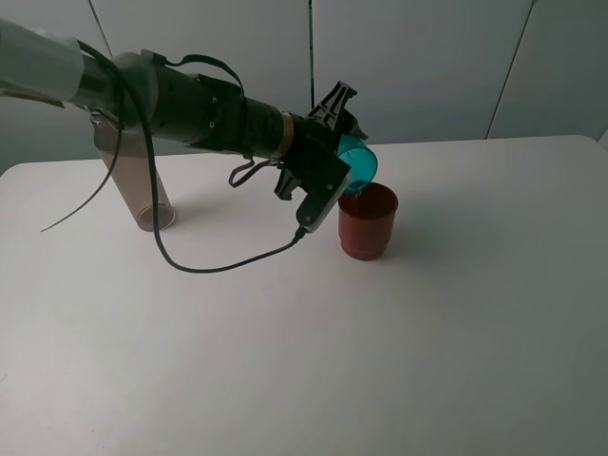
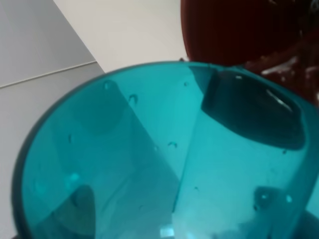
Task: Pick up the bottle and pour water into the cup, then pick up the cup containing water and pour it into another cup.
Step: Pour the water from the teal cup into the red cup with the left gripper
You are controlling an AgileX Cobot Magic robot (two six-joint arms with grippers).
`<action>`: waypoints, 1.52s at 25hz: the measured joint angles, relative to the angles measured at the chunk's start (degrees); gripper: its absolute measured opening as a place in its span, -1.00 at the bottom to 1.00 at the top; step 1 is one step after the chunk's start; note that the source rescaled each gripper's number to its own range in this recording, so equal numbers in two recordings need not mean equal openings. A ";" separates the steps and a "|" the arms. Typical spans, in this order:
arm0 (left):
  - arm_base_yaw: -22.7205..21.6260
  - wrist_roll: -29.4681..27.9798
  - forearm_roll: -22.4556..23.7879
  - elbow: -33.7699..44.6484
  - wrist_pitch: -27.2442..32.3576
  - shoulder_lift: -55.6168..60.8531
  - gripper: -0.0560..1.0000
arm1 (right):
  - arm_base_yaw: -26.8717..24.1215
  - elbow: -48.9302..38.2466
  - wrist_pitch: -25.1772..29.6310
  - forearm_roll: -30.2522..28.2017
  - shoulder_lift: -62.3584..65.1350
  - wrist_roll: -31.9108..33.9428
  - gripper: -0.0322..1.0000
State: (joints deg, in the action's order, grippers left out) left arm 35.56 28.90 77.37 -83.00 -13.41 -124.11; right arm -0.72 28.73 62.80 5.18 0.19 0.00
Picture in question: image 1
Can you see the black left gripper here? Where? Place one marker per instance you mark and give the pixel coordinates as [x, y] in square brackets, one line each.
[311, 162]

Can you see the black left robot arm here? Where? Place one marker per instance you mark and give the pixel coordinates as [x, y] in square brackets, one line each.
[198, 111]

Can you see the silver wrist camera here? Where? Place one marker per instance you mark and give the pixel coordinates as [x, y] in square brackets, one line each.
[323, 204]

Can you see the brown translucent plastic bottle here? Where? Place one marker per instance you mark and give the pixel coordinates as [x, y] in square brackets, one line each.
[130, 173]

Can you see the red plastic cup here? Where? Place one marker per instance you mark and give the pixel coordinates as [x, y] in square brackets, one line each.
[365, 221]

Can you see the teal translucent plastic cup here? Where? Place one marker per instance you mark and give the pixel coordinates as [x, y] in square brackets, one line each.
[362, 161]

